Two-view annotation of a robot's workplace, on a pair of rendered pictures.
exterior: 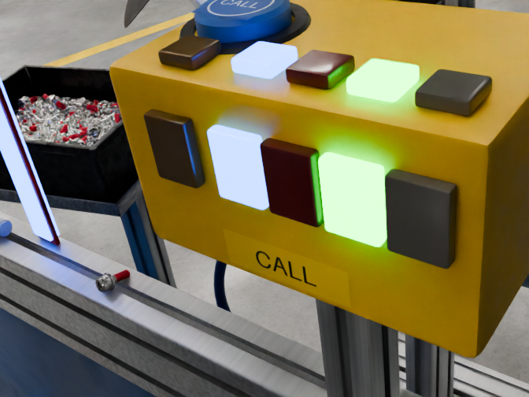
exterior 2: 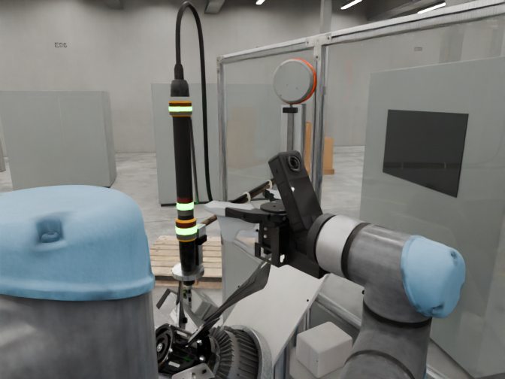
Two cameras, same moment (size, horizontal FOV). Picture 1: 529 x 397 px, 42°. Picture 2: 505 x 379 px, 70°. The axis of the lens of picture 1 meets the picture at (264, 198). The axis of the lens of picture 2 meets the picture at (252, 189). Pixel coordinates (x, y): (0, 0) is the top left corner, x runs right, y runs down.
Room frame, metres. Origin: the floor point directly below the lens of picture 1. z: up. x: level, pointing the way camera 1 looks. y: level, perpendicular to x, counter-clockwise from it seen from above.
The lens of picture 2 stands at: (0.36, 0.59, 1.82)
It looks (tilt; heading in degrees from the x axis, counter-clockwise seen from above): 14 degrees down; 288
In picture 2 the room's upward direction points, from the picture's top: straight up
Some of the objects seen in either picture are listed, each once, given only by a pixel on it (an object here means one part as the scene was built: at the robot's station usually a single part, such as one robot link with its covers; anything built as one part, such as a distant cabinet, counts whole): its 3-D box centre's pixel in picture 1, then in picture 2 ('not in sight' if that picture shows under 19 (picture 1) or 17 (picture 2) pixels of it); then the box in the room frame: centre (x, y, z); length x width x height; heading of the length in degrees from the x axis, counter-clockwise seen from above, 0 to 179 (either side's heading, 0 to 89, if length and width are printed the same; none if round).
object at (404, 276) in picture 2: not in sight; (402, 269); (0.31, 0.19, 1.64); 0.11 x 0.08 x 0.09; 148
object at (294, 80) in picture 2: not in sight; (294, 81); (0.63, -0.77, 1.88); 0.16 x 0.07 x 0.16; 173
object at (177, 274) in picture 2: not in sight; (189, 250); (0.71, -0.06, 1.50); 0.09 x 0.07 x 0.10; 83
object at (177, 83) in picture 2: not in sight; (184, 182); (0.71, -0.05, 1.66); 0.04 x 0.04 x 0.46
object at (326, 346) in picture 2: not in sight; (321, 345); (0.47, -0.62, 0.92); 0.17 x 0.16 x 0.11; 48
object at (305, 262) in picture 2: not in sight; (297, 234); (0.45, 0.10, 1.63); 0.12 x 0.08 x 0.09; 148
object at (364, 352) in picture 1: (358, 323); not in sight; (0.25, -0.04, 0.92); 0.03 x 0.03 x 0.12; 48
